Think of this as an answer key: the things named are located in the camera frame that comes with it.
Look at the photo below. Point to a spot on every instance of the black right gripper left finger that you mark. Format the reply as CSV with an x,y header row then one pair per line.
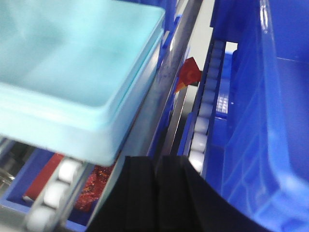
x,y
132,204

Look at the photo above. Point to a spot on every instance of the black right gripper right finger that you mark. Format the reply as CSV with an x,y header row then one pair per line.
x,y
187,203

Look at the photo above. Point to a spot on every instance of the light blue plastic bin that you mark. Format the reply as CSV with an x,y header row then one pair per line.
x,y
73,72

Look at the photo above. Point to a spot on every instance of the red packet in bin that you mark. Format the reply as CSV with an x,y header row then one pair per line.
x,y
91,192

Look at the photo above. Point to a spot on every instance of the white roller track right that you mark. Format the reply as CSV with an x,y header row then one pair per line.
x,y
204,105

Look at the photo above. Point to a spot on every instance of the white roller track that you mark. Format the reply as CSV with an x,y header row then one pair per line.
x,y
204,105
49,209

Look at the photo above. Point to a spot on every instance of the white roller track lower left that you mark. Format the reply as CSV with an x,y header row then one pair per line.
x,y
49,209

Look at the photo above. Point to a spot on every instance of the large dark blue bin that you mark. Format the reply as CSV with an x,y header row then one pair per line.
x,y
263,167

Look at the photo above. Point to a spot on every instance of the dark blue bin lower left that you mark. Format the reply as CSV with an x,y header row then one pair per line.
x,y
15,209

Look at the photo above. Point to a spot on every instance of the red orange box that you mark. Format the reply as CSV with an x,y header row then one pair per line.
x,y
188,74

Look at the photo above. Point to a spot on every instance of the dark metal rail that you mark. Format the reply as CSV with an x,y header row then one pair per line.
x,y
161,89

